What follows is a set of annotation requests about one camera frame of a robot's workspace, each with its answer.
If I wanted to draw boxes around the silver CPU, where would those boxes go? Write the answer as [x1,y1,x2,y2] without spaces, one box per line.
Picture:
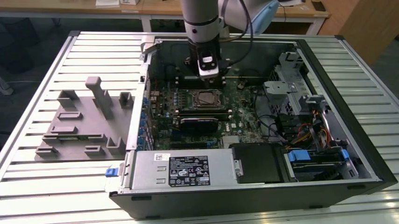
[199,92,219,106]

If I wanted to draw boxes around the CPU socket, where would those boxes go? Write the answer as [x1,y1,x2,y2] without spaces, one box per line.
[190,89,226,110]

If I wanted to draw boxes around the metal drive cage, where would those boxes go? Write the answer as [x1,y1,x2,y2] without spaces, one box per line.
[262,51,328,117]

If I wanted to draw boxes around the black graphics card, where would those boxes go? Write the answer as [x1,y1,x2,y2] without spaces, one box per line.
[178,117,222,134]

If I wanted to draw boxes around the green motherboard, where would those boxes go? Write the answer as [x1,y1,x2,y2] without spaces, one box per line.
[145,77,271,151]

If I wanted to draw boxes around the white paper box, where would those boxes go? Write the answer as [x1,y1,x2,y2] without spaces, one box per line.
[95,0,120,9]

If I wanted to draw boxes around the silver finned heatsink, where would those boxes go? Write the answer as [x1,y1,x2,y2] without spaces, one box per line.
[222,136,243,145]

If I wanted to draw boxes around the wooden desk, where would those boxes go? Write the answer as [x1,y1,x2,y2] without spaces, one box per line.
[0,0,332,35]

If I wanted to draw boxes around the grey parts rack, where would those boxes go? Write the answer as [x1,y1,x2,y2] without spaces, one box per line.
[33,76,135,162]

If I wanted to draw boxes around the wooden cabinet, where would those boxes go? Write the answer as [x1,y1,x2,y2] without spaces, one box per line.
[319,0,399,65]

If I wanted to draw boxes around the black bay cover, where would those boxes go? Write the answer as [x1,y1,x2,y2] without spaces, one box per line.
[231,142,287,184]

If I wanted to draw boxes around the hard disk in blue carrier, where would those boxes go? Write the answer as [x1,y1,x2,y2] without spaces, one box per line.
[284,149,351,183]

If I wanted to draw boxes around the grey power supply unit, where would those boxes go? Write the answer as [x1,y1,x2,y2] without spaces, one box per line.
[129,149,238,190]

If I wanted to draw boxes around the green RAM stick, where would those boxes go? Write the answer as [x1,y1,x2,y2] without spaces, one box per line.
[57,136,88,142]

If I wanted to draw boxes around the black office chair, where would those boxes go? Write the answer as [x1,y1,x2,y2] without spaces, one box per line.
[0,17,41,74]

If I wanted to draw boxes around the black PC case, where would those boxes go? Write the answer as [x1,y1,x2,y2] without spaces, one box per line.
[108,35,399,220]

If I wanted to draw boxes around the white metal leg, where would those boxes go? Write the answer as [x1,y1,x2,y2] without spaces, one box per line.
[0,76,15,96]

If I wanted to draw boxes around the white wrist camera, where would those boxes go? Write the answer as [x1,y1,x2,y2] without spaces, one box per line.
[198,52,220,79]

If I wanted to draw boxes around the black cable bundle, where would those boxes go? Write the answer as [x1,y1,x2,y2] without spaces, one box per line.
[254,85,299,144]

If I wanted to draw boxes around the orange yellow power wires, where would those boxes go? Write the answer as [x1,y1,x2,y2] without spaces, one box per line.
[292,111,332,147]

